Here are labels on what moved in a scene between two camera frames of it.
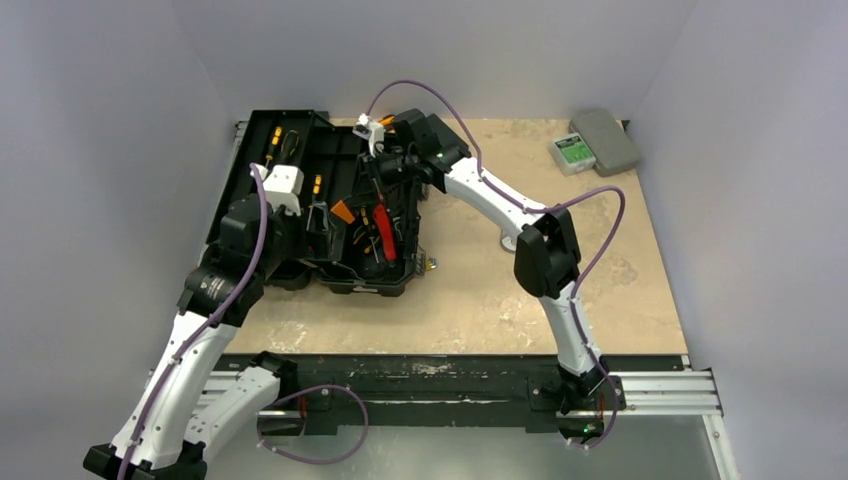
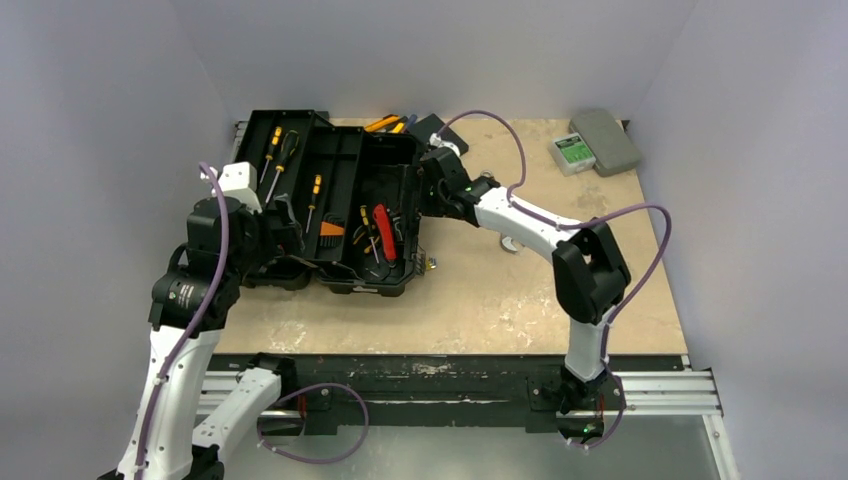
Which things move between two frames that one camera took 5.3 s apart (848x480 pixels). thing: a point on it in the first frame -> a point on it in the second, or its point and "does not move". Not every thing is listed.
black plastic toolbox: x=361 y=234 does not move
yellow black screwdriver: x=289 y=146 does not move
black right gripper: x=378 y=168 -> x=433 y=177
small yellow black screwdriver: x=275 y=143 does not move
